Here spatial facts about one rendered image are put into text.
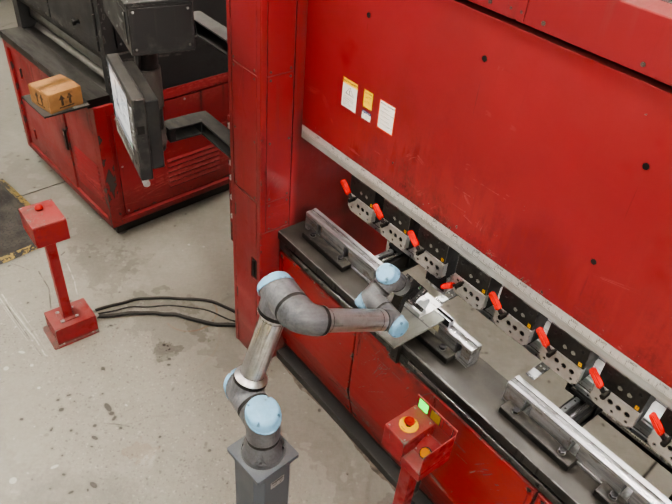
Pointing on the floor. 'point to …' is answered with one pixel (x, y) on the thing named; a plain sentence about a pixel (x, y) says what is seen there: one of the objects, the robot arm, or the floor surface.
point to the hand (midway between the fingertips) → (417, 307)
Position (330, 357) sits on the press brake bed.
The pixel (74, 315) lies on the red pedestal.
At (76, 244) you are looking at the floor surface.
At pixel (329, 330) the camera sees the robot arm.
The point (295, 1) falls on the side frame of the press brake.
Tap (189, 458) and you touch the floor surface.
